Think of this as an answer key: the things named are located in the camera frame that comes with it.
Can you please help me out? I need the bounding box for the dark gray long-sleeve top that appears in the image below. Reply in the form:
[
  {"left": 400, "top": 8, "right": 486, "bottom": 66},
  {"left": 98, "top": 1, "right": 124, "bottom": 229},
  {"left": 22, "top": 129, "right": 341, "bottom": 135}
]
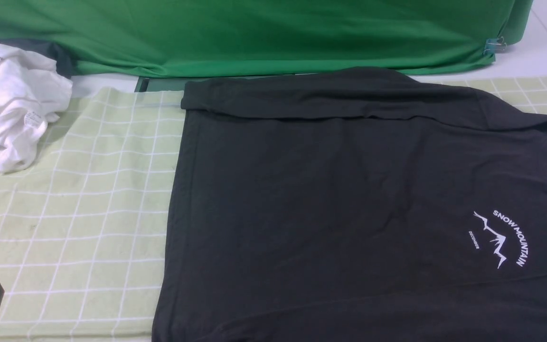
[{"left": 151, "top": 67, "right": 547, "bottom": 342}]

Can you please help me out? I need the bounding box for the light green checkered tablecloth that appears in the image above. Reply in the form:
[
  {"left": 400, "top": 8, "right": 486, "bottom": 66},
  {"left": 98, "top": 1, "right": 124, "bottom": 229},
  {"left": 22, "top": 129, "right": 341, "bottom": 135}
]
[{"left": 0, "top": 76, "right": 547, "bottom": 342}]

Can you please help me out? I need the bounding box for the crumpled white garment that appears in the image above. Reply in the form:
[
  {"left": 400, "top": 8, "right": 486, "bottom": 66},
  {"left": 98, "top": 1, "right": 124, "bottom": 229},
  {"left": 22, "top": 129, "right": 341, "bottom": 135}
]
[{"left": 0, "top": 44, "right": 72, "bottom": 173}]

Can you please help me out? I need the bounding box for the dark gray garment behind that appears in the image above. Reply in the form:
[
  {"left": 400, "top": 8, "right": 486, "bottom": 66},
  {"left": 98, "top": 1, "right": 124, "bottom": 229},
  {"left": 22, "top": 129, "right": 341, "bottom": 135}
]
[{"left": 0, "top": 38, "right": 75, "bottom": 79}]

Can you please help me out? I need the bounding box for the green backdrop cloth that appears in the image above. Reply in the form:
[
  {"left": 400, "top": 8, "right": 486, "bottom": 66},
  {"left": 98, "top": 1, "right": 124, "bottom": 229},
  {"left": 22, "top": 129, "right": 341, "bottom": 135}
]
[{"left": 0, "top": 0, "right": 532, "bottom": 78}]

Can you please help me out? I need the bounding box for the teal binder clip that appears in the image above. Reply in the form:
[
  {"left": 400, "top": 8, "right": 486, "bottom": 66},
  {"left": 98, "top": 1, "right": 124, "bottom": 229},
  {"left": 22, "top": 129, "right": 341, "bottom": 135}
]
[{"left": 482, "top": 37, "right": 508, "bottom": 56}]

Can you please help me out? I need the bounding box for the dark green base plate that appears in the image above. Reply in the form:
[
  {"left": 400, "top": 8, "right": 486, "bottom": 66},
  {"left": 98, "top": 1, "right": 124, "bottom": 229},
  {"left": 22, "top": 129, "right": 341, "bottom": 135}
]
[{"left": 134, "top": 74, "right": 294, "bottom": 93}]

